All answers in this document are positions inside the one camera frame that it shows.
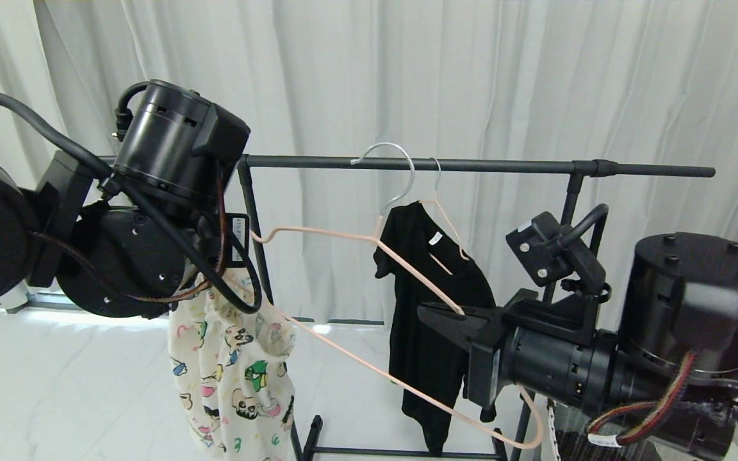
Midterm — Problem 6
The white curtain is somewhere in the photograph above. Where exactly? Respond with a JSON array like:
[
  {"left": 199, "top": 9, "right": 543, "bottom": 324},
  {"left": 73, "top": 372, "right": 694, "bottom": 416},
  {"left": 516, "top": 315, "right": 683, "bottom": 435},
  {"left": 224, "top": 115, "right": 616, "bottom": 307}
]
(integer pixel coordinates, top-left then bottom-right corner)
[{"left": 0, "top": 0, "right": 738, "bottom": 334}]

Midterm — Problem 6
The black t-shirt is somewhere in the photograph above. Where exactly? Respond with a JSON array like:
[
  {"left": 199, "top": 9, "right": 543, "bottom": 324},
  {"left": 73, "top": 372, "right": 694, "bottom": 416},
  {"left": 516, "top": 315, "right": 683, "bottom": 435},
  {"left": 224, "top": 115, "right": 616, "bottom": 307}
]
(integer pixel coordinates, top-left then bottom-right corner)
[{"left": 373, "top": 202, "right": 498, "bottom": 457}]

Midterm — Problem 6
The cream printed garment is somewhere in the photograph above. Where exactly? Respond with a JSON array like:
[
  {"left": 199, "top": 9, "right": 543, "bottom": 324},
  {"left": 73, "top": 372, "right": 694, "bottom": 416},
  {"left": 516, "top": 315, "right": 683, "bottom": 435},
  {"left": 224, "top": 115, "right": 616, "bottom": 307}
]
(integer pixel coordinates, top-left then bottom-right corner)
[{"left": 168, "top": 269, "right": 297, "bottom": 461}]

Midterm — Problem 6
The white laundry basket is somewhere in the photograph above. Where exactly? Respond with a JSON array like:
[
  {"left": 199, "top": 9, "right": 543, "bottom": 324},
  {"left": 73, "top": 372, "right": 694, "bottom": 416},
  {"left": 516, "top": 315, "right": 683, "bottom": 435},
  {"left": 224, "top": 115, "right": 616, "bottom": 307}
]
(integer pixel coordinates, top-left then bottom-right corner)
[{"left": 539, "top": 397, "right": 671, "bottom": 461}]

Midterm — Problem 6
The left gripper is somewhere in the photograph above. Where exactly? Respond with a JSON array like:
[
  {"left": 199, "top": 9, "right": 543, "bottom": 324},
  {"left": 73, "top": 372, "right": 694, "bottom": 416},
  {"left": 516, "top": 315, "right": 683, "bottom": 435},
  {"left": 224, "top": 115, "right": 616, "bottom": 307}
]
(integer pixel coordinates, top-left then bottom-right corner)
[{"left": 225, "top": 213, "right": 252, "bottom": 268}]

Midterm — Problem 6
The pink clothes hanger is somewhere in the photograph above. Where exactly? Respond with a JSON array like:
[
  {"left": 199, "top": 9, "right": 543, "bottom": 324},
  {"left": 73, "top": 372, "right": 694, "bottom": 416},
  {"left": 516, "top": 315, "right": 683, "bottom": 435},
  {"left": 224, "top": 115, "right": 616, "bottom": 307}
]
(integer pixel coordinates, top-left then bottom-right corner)
[
  {"left": 250, "top": 142, "right": 546, "bottom": 450},
  {"left": 419, "top": 159, "right": 472, "bottom": 276}
]

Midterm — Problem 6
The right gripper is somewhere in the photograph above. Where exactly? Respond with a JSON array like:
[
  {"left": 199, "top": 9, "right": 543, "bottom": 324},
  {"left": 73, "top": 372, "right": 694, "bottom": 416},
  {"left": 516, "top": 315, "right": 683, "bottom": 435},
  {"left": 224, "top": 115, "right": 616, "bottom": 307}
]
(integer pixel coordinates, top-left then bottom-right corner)
[{"left": 417, "top": 302, "right": 619, "bottom": 414}]

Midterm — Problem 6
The black clothes rack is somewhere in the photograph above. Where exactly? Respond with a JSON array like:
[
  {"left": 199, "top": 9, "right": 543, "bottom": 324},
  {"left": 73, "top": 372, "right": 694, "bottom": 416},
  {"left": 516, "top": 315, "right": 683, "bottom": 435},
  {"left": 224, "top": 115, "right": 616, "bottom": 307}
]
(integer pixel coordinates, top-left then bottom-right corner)
[{"left": 234, "top": 154, "right": 716, "bottom": 461}]

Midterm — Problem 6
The window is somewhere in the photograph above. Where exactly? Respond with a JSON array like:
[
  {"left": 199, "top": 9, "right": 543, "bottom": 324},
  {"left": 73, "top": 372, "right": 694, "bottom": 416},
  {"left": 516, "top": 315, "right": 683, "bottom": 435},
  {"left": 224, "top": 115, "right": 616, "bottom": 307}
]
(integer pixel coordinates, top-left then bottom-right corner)
[{"left": 0, "top": 291, "right": 386, "bottom": 327}]

